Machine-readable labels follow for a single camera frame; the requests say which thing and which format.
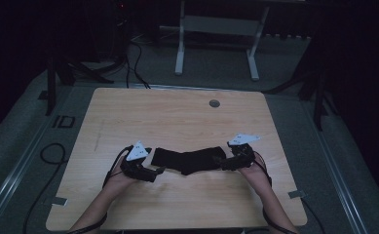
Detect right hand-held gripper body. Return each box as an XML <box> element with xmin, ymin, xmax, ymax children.
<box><xmin>220</xmin><ymin>133</ymin><xmax>262</xmax><ymax>172</ymax></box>

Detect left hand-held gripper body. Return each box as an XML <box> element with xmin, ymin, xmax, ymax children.
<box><xmin>120</xmin><ymin>139</ymin><xmax>159</xmax><ymax>183</ymax></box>

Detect black sock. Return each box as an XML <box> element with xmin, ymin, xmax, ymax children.
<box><xmin>179</xmin><ymin>145</ymin><xmax>227</xmax><ymax>176</ymax></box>
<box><xmin>150</xmin><ymin>147</ymin><xmax>192</xmax><ymax>176</ymax></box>

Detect person's left hand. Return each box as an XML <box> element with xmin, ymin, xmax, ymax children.
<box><xmin>103</xmin><ymin>155</ymin><xmax>140</xmax><ymax>197</ymax></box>

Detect person's right hand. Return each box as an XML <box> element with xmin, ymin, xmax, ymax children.
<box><xmin>238</xmin><ymin>151</ymin><xmax>272</xmax><ymax>190</ymax></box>

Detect black metal stand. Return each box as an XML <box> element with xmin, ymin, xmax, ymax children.
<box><xmin>263</xmin><ymin>61</ymin><xmax>339</xmax><ymax>132</ymax></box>
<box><xmin>38</xmin><ymin>55</ymin><xmax>115</xmax><ymax>117</ymax></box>

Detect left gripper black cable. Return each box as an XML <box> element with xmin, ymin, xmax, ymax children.
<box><xmin>66</xmin><ymin>145</ymin><xmax>133</xmax><ymax>234</ymax></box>

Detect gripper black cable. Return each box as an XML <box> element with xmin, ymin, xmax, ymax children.
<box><xmin>66</xmin><ymin>145</ymin><xmax>133</xmax><ymax>234</ymax></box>
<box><xmin>253</xmin><ymin>150</ymin><xmax>326</xmax><ymax>234</ymax></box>

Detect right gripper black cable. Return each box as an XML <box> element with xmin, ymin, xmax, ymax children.
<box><xmin>253</xmin><ymin>150</ymin><xmax>326</xmax><ymax>234</ymax></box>

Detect looped black floor cable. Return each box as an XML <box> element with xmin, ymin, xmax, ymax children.
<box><xmin>22</xmin><ymin>142</ymin><xmax>68</xmax><ymax>234</ymax></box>

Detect metal floor rail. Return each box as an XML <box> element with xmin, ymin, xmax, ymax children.
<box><xmin>0</xmin><ymin>86</ymin><xmax>81</xmax><ymax>234</ymax></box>
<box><xmin>301</xmin><ymin>98</ymin><xmax>370</xmax><ymax>234</ymax></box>

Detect white metal desk frame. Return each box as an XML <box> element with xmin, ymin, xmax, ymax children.
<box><xmin>159</xmin><ymin>0</ymin><xmax>271</xmax><ymax>82</ymax></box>

